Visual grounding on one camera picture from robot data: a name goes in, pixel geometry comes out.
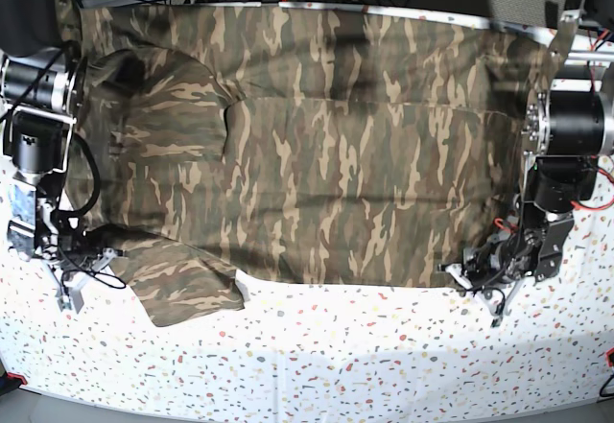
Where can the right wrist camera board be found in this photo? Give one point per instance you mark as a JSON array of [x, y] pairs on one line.
[[70, 298]]

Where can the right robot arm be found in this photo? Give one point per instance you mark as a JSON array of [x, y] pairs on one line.
[[42, 73]]

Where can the camouflage T-shirt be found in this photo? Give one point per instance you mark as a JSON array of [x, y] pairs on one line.
[[297, 146]]

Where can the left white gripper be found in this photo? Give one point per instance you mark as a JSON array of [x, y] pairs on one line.
[[496, 297]]

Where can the terrazzo pattern table cloth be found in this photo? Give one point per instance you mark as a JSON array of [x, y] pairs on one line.
[[328, 352]]

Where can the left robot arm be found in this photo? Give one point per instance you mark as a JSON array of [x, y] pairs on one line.
[[568, 125]]

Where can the red clamp right corner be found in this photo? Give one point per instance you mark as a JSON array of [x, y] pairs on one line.
[[610, 357]]

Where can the red clamp left corner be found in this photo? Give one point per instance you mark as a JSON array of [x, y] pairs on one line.
[[16, 380]]

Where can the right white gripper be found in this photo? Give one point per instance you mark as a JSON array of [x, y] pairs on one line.
[[71, 270]]

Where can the red clamp corner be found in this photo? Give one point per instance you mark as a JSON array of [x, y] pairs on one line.
[[16, 380], [610, 357]]

